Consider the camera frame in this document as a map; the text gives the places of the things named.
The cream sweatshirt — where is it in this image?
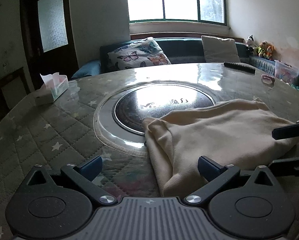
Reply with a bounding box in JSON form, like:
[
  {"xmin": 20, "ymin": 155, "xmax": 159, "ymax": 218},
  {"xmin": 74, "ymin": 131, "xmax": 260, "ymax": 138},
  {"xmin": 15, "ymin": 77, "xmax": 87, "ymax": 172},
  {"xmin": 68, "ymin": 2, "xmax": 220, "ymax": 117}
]
[{"xmin": 143, "ymin": 98, "xmax": 299, "ymax": 198}]

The clear plastic storage box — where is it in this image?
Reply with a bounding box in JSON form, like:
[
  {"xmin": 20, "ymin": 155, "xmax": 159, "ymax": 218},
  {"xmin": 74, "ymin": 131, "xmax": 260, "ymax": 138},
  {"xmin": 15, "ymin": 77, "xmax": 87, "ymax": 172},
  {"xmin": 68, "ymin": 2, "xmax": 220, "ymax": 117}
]
[{"xmin": 275, "ymin": 60, "xmax": 299, "ymax": 85}]

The round black induction cooktop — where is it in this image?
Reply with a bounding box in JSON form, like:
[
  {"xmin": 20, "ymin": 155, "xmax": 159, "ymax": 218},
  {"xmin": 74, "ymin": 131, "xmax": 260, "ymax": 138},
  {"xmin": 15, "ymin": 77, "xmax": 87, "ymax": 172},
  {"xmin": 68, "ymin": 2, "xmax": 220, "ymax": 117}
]
[{"xmin": 93, "ymin": 80, "xmax": 218, "ymax": 158}]

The black remote control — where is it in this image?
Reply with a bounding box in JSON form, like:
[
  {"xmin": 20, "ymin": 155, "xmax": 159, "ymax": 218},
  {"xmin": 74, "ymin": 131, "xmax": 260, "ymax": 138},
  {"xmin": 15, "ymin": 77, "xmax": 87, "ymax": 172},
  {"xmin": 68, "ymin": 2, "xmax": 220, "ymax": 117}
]
[{"xmin": 223, "ymin": 62, "xmax": 255, "ymax": 74}]

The orange plush toy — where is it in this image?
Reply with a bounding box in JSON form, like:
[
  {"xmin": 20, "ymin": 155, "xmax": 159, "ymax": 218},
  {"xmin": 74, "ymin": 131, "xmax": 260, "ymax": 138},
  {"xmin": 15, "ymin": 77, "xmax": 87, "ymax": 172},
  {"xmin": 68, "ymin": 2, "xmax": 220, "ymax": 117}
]
[{"xmin": 265, "ymin": 44, "xmax": 275, "ymax": 60}]

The yellow plush toy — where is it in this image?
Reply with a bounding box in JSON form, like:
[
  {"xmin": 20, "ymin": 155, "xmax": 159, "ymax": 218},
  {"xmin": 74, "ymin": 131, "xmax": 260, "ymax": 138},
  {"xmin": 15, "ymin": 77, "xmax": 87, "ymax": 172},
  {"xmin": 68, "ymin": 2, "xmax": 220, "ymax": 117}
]
[{"xmin": 257, "ymin": 41, "xmax": 269, "ymax": 58}]

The tissue box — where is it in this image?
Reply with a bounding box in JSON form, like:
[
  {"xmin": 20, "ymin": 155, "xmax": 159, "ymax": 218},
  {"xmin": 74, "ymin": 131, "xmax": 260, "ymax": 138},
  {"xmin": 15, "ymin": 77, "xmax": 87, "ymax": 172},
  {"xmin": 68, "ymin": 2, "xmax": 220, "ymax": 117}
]
[{"xmin": 34, "ymin": 72, "xmax": 69, "ymax": 106}]

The black white plush toy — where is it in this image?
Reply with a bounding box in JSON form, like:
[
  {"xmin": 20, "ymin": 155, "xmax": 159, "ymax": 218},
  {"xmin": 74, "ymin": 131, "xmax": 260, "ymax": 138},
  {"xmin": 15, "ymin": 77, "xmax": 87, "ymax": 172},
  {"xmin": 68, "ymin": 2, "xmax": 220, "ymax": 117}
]
[{"xmin": 245, "ymin": 35, "xmax": 258, "ymax": 56}]

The dark wooden cabinet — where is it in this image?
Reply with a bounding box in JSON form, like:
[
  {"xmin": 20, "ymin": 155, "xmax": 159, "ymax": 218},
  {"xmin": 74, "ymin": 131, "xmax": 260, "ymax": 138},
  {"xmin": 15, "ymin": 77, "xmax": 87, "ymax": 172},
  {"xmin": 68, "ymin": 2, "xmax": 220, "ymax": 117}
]
[{"xmin": 0, "ymin": 66, "xmax": 31, "ymax": 122}]

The plain beige pillow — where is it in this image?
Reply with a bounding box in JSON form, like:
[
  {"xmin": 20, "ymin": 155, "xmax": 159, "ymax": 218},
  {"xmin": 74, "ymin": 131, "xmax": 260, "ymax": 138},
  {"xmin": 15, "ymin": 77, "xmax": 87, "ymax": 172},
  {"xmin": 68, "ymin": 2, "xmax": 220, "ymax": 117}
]
[{"xmin": 201, "ymin": 35, "xmax": 241, "ymax": 63}]

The teal corner sofa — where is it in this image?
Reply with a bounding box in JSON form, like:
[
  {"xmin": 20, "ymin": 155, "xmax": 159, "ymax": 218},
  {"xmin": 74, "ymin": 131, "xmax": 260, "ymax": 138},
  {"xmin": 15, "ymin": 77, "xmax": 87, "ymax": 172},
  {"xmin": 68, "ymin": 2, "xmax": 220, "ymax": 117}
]
[{"xmin": 71, "ymin": 37, "xmax": 275, "ymax": 79}]

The butterfly print pillow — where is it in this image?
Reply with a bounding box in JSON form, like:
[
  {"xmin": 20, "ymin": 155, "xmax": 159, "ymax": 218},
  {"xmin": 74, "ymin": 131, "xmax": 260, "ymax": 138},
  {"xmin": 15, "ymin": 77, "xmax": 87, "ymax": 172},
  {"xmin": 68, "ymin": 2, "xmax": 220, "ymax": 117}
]
[{"xmin": 107, "ymin": 37, "xmax": 171, "ymax": 71}]

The dark wooden door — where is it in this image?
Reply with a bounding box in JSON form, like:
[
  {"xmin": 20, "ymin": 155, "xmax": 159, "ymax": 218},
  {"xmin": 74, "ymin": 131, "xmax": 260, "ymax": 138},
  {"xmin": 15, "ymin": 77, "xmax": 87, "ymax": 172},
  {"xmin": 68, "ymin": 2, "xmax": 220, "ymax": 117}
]
[{"xmin": 19, "ymin": 0, "xmax": 79, "ymax": 89}]

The green framed window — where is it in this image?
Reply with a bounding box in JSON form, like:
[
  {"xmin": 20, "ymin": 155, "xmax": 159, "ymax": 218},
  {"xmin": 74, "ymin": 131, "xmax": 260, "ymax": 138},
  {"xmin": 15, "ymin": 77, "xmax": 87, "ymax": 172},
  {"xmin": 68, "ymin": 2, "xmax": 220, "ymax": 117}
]
[{"xmin": 128, "ymin": 0, "xmax": 226, "ymax": 25}]

